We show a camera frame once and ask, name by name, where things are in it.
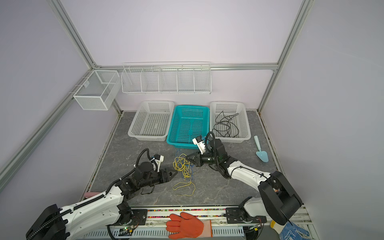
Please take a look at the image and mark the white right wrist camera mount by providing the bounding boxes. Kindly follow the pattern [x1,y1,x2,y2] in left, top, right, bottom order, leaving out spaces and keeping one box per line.
[193,136,207,155]

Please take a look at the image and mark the pink purple brush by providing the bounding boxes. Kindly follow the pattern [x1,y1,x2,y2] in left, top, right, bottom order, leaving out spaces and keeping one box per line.
[84,192,100,199]

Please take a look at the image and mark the white plastic basket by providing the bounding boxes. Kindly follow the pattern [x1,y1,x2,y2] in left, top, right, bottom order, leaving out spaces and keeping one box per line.
[210,101,251,144]
[128,101,175,142]

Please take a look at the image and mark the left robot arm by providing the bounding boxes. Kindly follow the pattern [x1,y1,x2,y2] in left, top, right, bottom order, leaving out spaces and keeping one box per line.
[26,149,177,240]

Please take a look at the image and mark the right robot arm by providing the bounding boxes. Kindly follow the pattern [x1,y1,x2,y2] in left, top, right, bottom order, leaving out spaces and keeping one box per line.
[186,132,303,225]

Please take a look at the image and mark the aluminium frame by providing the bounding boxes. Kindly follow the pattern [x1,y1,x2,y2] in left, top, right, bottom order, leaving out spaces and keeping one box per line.
[1,1,303,209]

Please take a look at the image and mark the orange rubber glove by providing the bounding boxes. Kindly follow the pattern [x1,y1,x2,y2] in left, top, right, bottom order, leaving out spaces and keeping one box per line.
[166,212,213,240]

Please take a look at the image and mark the long white wire shelf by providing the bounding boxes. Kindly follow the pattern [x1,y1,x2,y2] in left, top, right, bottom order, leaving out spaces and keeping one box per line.
[121,62,212,94]

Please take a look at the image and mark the white plastic basket right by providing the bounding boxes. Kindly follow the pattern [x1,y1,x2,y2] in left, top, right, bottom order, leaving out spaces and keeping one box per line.
[210,101,251,144]

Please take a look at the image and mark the mint green brush handle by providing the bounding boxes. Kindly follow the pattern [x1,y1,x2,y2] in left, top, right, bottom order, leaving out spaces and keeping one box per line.
[254,136,269,163]

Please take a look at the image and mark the blue white knit glove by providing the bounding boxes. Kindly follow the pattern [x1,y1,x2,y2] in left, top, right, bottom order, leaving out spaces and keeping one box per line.
[270,221,312,240]

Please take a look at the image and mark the teal plastic basket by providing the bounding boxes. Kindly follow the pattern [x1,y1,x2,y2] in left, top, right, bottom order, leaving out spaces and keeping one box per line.
[167,105,210,150]

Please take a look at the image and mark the white plastic basket left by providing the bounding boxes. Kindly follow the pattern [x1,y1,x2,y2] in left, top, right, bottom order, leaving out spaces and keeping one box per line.
[128,101,175,142]

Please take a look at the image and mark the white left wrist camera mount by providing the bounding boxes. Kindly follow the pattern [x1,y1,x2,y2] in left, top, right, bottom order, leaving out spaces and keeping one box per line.
[151,154,164,172]

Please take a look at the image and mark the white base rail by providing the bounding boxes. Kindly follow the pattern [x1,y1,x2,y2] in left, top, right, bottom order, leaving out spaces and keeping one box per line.
[59,204,313,240]

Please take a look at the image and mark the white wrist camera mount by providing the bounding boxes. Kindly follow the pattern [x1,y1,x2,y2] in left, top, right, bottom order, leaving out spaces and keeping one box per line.
[151,154,164,172]
[193,136,207,155]

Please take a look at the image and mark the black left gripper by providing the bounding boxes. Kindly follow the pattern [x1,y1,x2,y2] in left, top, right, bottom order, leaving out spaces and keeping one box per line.
[140,167,178,189]

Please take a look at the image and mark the small white wire basket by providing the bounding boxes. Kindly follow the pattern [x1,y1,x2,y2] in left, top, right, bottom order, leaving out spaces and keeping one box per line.
[74,70,122,111]

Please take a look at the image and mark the thin black wire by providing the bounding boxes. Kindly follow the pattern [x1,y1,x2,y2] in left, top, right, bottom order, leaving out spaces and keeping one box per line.
[212,110,240,139]

